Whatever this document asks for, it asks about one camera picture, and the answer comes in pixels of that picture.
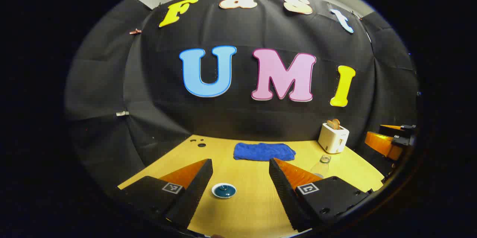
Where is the green teacup white inside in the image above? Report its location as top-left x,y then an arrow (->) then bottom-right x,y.
211,183 -> 237,199

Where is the blue towel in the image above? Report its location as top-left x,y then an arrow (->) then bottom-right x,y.
234,142 -> 297,162

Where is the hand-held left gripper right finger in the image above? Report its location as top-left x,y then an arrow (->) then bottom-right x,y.
269,158 -> 373,232

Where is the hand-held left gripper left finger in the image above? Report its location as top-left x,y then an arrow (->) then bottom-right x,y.
119,159 -> 214,230

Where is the clear plastic water bottle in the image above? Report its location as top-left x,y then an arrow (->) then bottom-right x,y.
310,154 -> 332,179

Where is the white toaster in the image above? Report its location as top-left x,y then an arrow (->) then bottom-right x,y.
318,123 -> 350,154

